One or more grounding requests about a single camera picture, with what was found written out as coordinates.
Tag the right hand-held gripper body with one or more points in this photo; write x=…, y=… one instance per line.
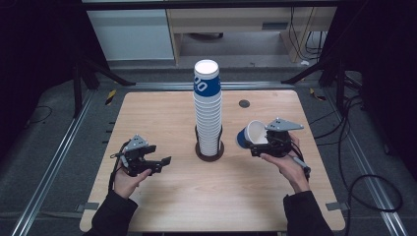
x=278, y=144

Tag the person's left hand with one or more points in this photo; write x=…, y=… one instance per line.
x=126, y=185

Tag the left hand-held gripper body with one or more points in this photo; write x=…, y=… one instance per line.
x=136, y=144

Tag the blue and white paper cup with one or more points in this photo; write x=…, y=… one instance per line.
x=255, y=132

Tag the grey tape strip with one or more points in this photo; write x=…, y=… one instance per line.
x=336, y=206
x=87, y=207

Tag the yellow and black tape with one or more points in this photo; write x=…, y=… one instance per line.
x=110, y=97
x=317, y=95

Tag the black metal stand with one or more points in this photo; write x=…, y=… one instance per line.
x=77, y=88
x=339, y=82

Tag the light wooden desk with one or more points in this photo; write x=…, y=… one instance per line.
x=229, y=19

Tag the aluminium floor rail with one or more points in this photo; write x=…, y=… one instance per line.
x=49, y=170
x=367, y=164
x=157, y=86

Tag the white cabinet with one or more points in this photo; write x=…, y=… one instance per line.
x=131, y=36

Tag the person's right hand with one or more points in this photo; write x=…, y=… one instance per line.
x=293, y=173

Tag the stack of white paper cups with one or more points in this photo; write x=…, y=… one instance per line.
x=208, y=121

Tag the black round table grommet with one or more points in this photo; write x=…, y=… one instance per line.
x=244, y=104

